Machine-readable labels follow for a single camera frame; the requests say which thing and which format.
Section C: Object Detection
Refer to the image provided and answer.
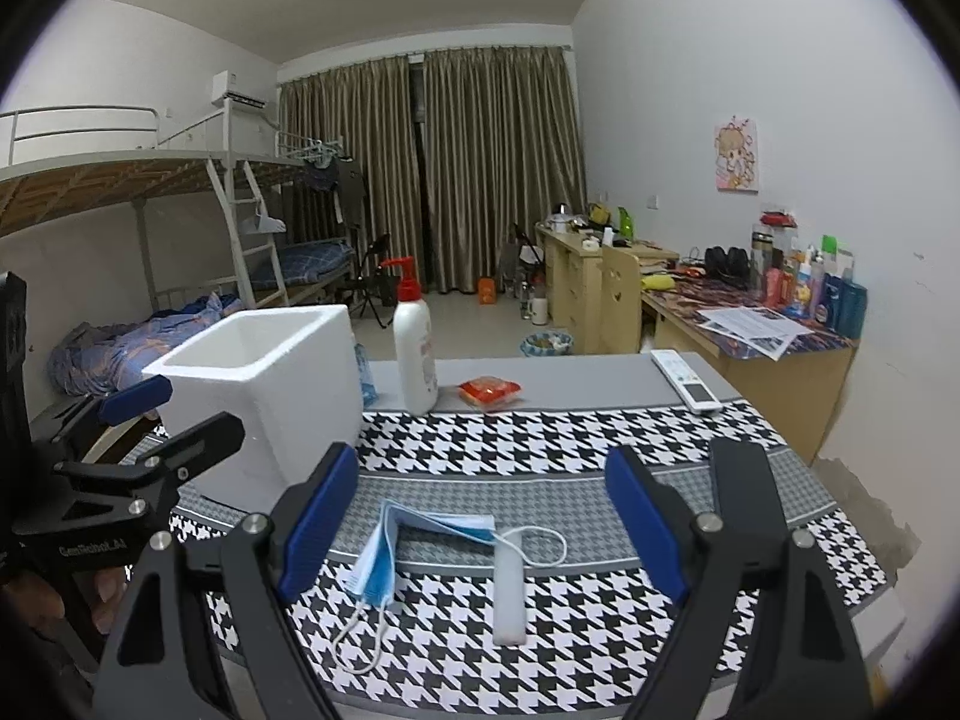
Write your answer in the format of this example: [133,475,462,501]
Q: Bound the pink cartoon wall poster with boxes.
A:
[714,116,760,194]

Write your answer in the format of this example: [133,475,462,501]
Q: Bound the person's left hand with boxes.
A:
[0,568,125,635]

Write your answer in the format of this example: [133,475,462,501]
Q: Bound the blue checked bedding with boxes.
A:
[251,240,353,290]

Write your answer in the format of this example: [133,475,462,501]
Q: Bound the black bag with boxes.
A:
[705,246,751,278]

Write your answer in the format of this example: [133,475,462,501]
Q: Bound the printed paper sheets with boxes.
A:
[697,305,815,353]

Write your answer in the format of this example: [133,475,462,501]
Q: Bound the hanging dark clothes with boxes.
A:
[304,157,368,241]

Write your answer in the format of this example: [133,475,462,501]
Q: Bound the black folding chair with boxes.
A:
[501,223,548,293]
[341,232,395,327]

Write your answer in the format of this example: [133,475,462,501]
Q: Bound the brown curtain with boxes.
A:
[422,45,586,297]
[277,56,428,293]

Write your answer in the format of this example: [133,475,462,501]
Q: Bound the blue waste basket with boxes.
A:
[521,330,575,359]

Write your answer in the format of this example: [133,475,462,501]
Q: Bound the red snack packet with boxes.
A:
[457,376,522,410]

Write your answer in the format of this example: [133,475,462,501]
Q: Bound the white foam box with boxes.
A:
[141,305,366,512]

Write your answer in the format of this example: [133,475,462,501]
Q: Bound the steel thermos flask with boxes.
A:
[750,229,773,290]

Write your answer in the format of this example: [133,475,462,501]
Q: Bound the wooden smiley face chair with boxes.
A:
[600,246,644,353]

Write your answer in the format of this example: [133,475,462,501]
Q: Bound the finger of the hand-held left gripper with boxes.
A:
[30,373,175,460]
[52,411,247,511]

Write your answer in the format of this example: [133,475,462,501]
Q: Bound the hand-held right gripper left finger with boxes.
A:
[90,441,361,720]

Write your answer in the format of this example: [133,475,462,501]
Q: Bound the white rectangular eraser bar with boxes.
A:
[493,532,526,644]

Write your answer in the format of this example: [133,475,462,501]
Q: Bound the blue face mask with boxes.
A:
[332,499,569,674]

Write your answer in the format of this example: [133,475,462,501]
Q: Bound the wooden desk patterned top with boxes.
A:
[641,277,860,466]

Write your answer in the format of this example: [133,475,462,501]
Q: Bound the white lotion pump bottle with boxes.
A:
[380,256,440,416]

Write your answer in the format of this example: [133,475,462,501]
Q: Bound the blue plaid blanket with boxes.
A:
[49,292,245,398]

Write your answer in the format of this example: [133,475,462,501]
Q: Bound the light wooden desk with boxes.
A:
[535,223,680,353]

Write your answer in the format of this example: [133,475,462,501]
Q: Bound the black white houndstooth mat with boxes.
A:
[139,352,901,713]

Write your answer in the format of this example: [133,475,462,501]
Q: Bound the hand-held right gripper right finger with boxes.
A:
[604,437,878,720]

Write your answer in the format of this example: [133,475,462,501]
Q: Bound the white bunk bed ladder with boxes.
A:
[206,101,290,312]

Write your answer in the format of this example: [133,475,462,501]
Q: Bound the group of toiletry bottles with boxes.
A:
[750,206,869,338]

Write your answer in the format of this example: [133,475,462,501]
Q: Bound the white air conditioner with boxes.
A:
[212,71,269,110]

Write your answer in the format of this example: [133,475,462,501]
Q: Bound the white remote control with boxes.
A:
[650,349,723,415]

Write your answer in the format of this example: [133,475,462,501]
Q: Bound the white metal bunk bed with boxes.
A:
[0,106,286,466]
[247,131,368,308]

